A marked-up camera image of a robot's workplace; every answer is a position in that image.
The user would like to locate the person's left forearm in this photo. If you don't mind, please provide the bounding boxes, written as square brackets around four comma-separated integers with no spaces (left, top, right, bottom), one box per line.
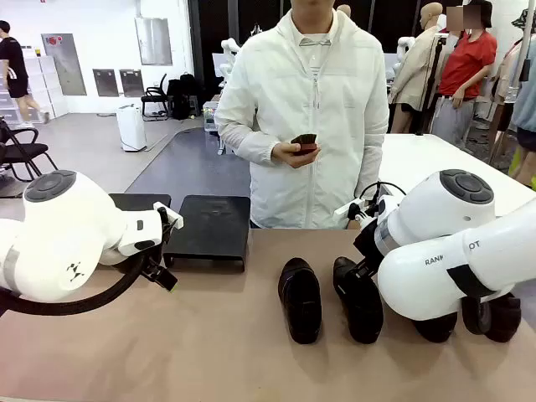
[355,142,385,203]

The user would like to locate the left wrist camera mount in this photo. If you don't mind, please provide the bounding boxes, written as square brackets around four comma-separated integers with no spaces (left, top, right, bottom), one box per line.
[152,201,185,231]

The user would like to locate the person's right forearm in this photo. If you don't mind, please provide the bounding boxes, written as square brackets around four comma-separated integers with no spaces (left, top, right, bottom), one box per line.
[214,121,286,167]

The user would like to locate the black metal shoe stand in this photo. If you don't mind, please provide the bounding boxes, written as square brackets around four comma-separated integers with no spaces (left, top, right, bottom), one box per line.
[162,194,252,274]
[108,193,173,213]

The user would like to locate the person's right hand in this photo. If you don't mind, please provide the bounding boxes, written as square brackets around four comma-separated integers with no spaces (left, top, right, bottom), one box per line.
[271,141,322,170]

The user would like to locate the black bags pile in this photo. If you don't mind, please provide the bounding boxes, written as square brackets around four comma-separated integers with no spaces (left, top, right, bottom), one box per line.
[166,72,202,121]

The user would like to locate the person torso white jacket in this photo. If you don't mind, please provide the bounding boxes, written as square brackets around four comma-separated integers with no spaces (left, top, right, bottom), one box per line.
[213,7,390,230]

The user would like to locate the blue grey garment mannequin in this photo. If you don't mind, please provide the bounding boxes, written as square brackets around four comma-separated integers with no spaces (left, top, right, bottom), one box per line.
[511,62,536,154]

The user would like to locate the red shirt figure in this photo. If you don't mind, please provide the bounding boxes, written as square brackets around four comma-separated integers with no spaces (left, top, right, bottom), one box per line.
[432,0,499,148]

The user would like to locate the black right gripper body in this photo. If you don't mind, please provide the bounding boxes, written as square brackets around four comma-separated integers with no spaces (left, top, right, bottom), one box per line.
[353,219,383,270]

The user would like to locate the small steel wall panel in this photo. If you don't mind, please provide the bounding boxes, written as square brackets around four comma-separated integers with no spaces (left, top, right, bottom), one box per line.
[92,68,121,98]
[119,68,146,98]

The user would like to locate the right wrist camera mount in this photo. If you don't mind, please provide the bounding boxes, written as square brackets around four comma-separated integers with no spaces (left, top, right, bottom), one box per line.
[333,193,401,229]

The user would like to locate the thin black camera cable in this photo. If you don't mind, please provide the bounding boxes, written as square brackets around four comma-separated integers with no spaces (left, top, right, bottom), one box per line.
[358,180,408,210]

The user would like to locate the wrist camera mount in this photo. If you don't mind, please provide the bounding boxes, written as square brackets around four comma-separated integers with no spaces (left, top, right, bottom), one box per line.
[152,201,185,231]
[333,193,401,229]

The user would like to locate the black folding chair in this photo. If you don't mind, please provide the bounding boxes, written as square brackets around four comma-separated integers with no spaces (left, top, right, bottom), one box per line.
[0,116,59,198]

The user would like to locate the black office chair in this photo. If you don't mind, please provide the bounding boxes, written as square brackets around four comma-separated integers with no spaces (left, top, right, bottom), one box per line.
[140,73,170,123]

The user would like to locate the black leather loafer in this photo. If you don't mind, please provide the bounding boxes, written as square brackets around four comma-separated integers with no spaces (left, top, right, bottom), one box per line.
[277,256,323,345]
[332,255,384,345]

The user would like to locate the steel fire cabinet red sign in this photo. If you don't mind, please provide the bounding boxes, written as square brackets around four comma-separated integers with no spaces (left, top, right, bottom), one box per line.
[40,33,88,97]

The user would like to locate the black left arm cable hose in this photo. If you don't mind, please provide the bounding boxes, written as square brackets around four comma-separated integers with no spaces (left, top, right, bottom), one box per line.
[0,246,164,316]

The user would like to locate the white clothes rack pole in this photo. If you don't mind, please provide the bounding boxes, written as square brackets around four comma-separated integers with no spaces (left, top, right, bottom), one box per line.
[515,0,531,104]

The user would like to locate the lit computer tower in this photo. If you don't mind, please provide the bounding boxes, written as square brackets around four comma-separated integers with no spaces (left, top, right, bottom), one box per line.
[202,101,222,134]

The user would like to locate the walking person black clothes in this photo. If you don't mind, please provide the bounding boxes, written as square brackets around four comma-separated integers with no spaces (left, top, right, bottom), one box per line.
[0,19,52,130]

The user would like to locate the dark patterned hat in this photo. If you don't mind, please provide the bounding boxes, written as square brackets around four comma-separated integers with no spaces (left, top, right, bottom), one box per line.
[510,7,536,29]

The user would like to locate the white drawer unit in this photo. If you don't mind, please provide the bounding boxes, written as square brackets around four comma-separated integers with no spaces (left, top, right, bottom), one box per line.
[23,54,70,120]

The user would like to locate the black leather dress shoe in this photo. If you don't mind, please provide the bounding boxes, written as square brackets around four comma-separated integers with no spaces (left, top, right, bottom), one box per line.
[461,291,523,343]
[412,310,459,344]

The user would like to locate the large steel wall cabinet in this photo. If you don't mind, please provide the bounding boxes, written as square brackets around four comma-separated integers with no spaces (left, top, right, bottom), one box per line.
[134,16,173,66]

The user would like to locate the white table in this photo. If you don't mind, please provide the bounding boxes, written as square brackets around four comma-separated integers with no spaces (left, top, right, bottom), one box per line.
[378,132,525,206]

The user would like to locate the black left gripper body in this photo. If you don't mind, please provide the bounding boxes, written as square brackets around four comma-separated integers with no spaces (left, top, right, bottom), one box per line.
[141,250,169,281]

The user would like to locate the beige coat mannequin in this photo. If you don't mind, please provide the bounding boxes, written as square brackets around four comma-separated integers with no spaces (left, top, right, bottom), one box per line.
[388,2,446,135]

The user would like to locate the white air purifier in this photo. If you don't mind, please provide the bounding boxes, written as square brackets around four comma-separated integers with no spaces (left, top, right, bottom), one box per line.
[116,104,148,153]

